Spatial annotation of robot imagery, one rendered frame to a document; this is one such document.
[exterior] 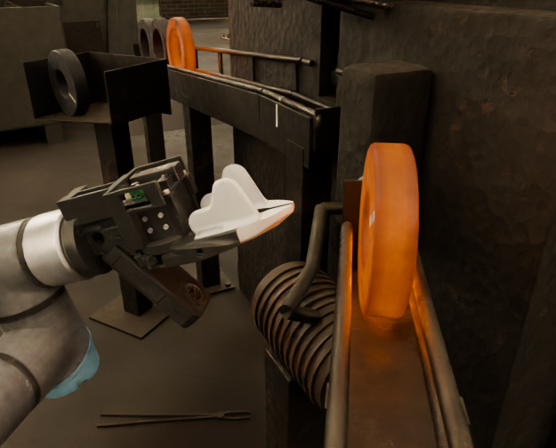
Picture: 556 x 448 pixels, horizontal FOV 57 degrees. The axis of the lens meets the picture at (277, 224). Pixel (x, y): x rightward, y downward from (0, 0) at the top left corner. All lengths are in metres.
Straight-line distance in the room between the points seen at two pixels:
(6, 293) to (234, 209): 0.25
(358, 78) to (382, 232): 0.34
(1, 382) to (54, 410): 0.82
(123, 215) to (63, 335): 0.18
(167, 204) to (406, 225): 0.20
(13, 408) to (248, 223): 0.27
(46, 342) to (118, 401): 0.76
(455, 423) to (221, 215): 0.26
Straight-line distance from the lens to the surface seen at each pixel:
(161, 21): 1.73
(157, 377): 1.37
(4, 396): 0.54
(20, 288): 0.57
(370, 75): 0.68
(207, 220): 0.46
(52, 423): 1.33
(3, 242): 0.56
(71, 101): 1.33
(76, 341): 0.61
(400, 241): 0.39
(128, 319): 1.56
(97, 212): 0.50
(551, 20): 0.63
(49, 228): 0.53
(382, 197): 0.39
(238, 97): 1.08
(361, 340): 0.45
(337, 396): 0.30
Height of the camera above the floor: 0.91
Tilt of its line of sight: 26 degrees down
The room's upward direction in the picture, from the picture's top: straight up
